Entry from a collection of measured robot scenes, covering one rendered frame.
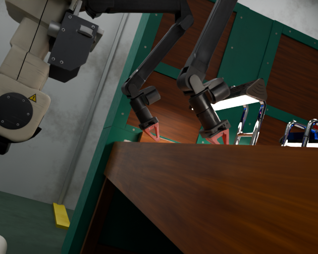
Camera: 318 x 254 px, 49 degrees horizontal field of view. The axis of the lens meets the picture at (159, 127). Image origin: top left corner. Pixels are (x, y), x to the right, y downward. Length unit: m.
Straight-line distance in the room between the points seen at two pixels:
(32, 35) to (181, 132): 1.11
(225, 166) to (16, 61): 0.72
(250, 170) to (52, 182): 3.46
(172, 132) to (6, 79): 1.13
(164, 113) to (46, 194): 2.20
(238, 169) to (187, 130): 1.51
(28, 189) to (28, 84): 2.86
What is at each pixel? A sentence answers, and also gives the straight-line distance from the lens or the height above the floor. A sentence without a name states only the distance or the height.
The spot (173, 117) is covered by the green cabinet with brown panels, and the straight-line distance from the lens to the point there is 1.97.
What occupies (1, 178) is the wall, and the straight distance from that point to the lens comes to 3.86.
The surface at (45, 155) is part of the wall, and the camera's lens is 3.82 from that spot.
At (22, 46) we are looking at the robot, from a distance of 1.12.
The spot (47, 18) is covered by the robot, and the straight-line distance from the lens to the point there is 1.13.
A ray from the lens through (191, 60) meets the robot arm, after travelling 1.05.
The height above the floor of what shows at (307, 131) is 1.05.
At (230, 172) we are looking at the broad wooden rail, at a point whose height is 0.72.
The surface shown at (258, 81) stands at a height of 1.09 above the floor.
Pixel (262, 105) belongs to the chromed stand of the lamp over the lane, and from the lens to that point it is 1.53.
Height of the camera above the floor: 0.70
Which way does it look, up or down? 7 degrees up
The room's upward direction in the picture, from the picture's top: 18 degrees clockwise
